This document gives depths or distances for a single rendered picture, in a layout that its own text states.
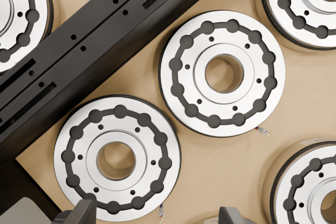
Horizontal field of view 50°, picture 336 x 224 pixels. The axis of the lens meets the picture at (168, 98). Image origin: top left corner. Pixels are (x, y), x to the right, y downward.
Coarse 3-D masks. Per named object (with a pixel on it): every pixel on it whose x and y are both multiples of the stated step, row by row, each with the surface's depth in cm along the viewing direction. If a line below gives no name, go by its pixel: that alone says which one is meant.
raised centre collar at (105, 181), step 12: (108, 132) 28; (120, 132) 28; (96, 144) 28; (132, 144) 28; (96, 156) 28; (144, 156) 28; (96, 168) 28; (144, 168) 28; (96, 180) 28; (108, 180) 28; (120, 180) 28; (132, 180) 28
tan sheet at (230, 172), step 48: (240, 0) 32; (144, 48) 31; (288, 48) 32; (96, 96) 32; (144, 96) 32; (288, 96) 32; (48, 144) 32; (192, 144) 32; (240, 144) 32; (288, 144) 32; (48, 192) 32; (192, 192) 32; (240, 192) 32
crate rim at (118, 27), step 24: (144, 0) 21; (168, 0) 22; (120, 24) 21; (96, 48) 21; (48, 72) 21; (72, 72) 21; (24, 96) 21; (48, 96) 22; (0, 120) 22; (24, 120) 22; (0, 144) 22
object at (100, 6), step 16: (96, 0) 21; (112, 0) 21; (128, 0) 22; (80, 16) 21; (96, 16) 21; (64, 32) 21; (80, 32) 21; (48, 48) 21; (64, 48) 21; (16, 64) 21; (32, 64) 23; (48, 64) 21; (0, 80) 21; (16, 80) 21; (32, 80) 21; (0, 96) 21; (16, 96) 22
